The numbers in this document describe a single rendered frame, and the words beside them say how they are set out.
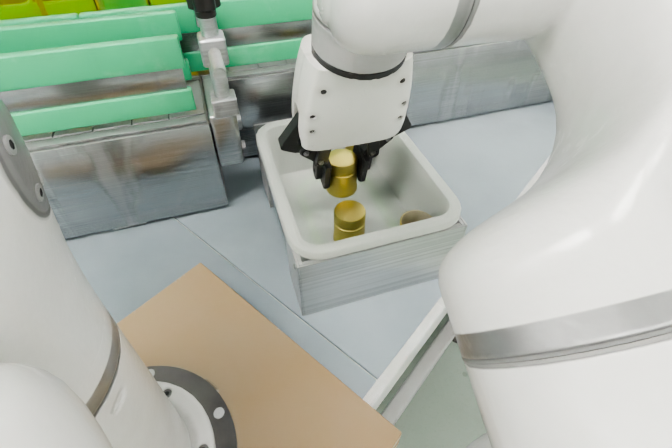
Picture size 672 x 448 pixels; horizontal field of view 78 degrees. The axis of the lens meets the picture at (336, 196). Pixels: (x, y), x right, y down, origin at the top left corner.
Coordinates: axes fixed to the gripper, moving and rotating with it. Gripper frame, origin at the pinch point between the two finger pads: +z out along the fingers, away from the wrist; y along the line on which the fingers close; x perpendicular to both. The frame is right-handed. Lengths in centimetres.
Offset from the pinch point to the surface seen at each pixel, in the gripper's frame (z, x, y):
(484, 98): 9.8, -14.8, -29.6
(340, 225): 2.1, 6.2, 1.8
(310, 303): 4.1, 12.8, 6.7
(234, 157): 3.1, -6.0, 11.1
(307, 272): -0.7, 11.5, 6.8
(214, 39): -10.7, -9.0, 10.7
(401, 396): 61, 19, -13
